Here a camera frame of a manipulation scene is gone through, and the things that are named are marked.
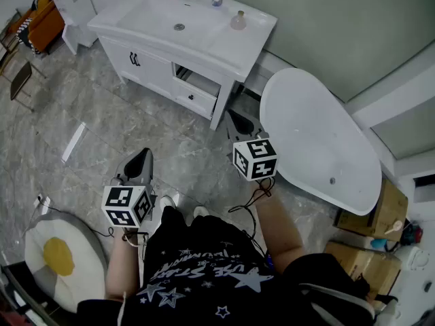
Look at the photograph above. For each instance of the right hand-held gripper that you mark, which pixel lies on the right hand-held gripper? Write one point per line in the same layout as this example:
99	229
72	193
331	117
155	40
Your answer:
255	161

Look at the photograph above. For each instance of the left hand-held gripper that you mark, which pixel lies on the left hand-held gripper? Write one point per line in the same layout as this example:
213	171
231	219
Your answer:
122	204

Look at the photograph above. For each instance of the round pink glass bottle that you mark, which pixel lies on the round pink glass bottle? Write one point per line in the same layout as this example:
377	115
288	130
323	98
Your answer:
238	23

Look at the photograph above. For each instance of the person's right forearm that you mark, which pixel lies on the person's right forearm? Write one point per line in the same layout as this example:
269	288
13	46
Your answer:
280	229

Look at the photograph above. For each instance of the person's left forearm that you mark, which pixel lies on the person's left forearm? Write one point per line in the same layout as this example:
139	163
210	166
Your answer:
124	270

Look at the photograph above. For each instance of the white sink counter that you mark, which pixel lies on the white sink counter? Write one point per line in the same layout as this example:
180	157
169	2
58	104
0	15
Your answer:
246	48

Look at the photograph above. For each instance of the chrome sink drain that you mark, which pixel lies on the chrome sink drain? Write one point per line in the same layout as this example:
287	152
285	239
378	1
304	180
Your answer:
179	26

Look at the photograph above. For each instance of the person's white left shoe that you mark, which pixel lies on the person's white left shoe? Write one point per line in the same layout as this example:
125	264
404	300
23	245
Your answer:
168	201

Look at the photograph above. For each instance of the person's white shoe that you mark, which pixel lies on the person's white shoe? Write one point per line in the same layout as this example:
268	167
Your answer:
168	201
200	211

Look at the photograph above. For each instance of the white bathtub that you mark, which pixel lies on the white bathtub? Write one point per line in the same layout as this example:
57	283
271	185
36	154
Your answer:
312	138

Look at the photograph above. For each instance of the person's white right shoe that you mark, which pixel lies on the person's white right shoe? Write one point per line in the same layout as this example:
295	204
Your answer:
200	211

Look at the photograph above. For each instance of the chrome bathtub drain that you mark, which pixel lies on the chrome bathtub drain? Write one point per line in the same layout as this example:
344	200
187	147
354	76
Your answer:
332	181

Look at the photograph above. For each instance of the white power strip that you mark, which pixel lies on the white power strip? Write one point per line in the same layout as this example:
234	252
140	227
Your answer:
42	204

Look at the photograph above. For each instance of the fried egg shaped cushion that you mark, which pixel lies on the fried egg shaped cushion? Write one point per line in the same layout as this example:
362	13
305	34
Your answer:
74	277

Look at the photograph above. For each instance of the white cabinet drawer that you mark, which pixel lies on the white cabinet drawer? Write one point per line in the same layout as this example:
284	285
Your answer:
195	97

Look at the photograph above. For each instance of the person's black star print shirt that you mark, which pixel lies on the person's black star print shirt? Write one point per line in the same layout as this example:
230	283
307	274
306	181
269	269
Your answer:
204	270

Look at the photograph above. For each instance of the white vanity cabinet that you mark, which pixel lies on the white vanity cabinet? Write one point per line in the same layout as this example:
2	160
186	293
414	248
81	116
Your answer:
153	70

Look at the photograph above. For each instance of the cardboard box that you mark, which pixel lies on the cardboard box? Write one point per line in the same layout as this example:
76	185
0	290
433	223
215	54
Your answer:
391	205
367	267

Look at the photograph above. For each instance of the blue plastic item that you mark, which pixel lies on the blue plastic item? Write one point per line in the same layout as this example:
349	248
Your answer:
378	242

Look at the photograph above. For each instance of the wooden spoon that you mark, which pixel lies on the wooden spoon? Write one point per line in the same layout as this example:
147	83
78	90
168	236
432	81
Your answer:
395	226

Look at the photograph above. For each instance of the dark brown chair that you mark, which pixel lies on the dark brown chair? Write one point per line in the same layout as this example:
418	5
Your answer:
21	80

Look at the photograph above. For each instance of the black and white bag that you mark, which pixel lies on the black and white bag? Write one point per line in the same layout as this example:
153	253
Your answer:
343	301

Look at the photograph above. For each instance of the red and black tool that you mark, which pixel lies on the red and black tool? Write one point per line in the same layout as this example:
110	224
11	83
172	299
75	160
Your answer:
413	233

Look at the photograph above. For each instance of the orange armchair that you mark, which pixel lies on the orange armchair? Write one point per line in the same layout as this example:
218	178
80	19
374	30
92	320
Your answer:
44	26

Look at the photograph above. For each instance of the white toilet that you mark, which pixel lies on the white toilet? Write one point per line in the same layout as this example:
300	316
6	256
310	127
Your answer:
76	12

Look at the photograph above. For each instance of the black metal frame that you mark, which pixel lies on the black metal frame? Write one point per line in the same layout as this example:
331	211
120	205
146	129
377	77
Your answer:
20	294

